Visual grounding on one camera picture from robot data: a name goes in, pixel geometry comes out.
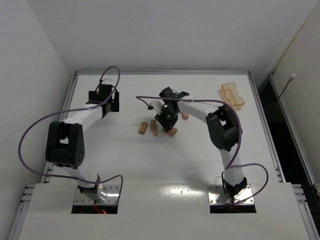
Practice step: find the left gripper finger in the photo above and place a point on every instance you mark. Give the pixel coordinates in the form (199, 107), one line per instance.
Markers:
(115, 103)
(92, 96)

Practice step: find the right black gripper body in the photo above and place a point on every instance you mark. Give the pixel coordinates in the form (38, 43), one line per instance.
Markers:
(165, 120)

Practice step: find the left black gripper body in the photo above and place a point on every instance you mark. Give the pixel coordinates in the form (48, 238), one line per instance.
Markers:
(114, 101)

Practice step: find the engraved long wood block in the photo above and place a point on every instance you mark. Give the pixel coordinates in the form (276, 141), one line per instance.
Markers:
(171, 132)
(185, 116)

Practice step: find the orange translucent plastic box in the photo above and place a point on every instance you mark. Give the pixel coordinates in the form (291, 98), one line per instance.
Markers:
(229, 93)

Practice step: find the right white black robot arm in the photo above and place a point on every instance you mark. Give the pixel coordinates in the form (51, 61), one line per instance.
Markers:
(223, 128)

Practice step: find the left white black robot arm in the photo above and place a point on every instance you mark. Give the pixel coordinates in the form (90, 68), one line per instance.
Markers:
(65, 147)

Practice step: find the lower long wood block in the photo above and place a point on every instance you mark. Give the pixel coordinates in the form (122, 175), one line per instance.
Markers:
(144, 126)

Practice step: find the plain long wood block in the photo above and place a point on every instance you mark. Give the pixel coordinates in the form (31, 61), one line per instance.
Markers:
(140, 128)

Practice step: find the plain wood cube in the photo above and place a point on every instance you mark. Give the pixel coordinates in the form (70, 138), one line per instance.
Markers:
(154, 128)

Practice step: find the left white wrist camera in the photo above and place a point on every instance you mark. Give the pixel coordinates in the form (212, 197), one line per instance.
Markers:
(108, 81)

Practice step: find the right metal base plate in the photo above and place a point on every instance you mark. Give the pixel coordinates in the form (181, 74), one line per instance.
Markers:
(217, 197)

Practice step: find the metal base plate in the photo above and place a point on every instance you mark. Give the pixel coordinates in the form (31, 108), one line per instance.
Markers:
(217, 197)
(108, 195)

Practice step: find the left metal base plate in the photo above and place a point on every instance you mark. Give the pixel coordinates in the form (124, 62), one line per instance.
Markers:
(108, 195)

